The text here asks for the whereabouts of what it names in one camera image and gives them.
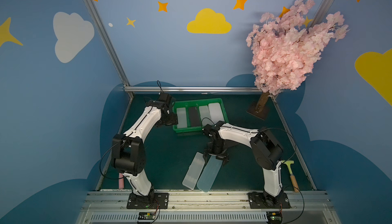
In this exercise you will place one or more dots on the pink artificial blossom tree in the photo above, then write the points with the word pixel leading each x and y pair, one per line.
pixel 285 49

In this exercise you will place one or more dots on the aluminium front rail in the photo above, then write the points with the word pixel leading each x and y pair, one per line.
pixel 214 207

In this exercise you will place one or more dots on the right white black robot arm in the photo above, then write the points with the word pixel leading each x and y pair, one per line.
pixel 267 151

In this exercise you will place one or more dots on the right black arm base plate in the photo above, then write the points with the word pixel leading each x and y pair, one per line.
pixel 261 200

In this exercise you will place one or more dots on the green toy hammer wooden handle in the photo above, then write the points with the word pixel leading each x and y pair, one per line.
pixel 288 164

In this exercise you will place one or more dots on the left aluminium frame post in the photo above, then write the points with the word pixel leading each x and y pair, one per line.
pixel 92 9

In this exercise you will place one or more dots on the white opaque pencil case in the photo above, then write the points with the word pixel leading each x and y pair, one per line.
pixel 216 113

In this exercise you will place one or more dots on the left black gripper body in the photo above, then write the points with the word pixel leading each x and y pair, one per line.
pixel 170 119

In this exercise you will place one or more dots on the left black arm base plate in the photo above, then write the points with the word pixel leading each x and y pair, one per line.
pixel 151 201

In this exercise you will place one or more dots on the purple pink toy shovel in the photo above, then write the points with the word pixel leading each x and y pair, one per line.
pixel 121 183

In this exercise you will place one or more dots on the black pencil case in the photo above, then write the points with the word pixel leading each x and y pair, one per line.
pixel 194 117

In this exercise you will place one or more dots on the small circuit board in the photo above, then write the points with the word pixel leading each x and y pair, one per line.
pixel 143 217
pixel 274 217

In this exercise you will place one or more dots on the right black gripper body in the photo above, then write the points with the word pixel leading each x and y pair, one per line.
pixel 221 156

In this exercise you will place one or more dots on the aluminium frame post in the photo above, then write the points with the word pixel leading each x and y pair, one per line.
pixel 92 9
pixel 321 12

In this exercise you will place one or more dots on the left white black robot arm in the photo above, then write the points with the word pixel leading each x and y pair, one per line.
pixel 128 154

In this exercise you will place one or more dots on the aluminium back frame bar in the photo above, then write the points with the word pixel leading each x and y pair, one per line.
pixel 151 89

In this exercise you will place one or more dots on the right aluminium frame post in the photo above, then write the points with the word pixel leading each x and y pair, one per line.
pixel 321 12

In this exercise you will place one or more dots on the green plastic storage tray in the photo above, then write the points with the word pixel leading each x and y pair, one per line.
pixel 196 103

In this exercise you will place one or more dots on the left small circuit board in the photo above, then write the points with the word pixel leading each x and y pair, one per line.
pixel 143 217

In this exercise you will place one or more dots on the light teal frosted pencil case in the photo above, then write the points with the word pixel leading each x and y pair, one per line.
pixel 209 174

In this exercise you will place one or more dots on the right small circuit board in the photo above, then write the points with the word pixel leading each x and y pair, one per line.
pixel 274 217

